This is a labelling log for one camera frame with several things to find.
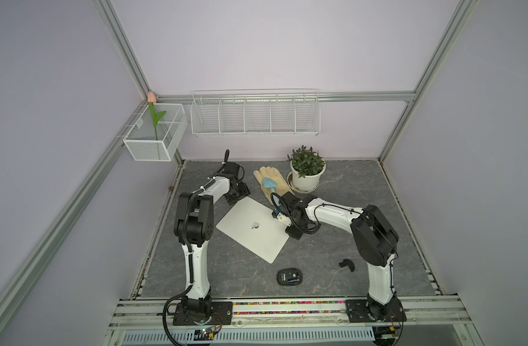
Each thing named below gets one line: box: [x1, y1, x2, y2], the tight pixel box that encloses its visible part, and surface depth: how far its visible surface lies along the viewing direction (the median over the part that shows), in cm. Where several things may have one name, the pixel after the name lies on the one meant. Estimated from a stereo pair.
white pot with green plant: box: [286, 144, 327, 192], surface depth 99 cm
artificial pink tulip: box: [147, 91, 167, 141], surface depth 92 cm
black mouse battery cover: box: [338, 258, 355, 272], surface depth 86 cm
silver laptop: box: [215, 196, 291, 264], surface depth 95 cm
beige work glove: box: [253, 165, 294, 205], surface depth 115 cm
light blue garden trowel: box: [262, 177, 278, 194], surface depth 111 cm
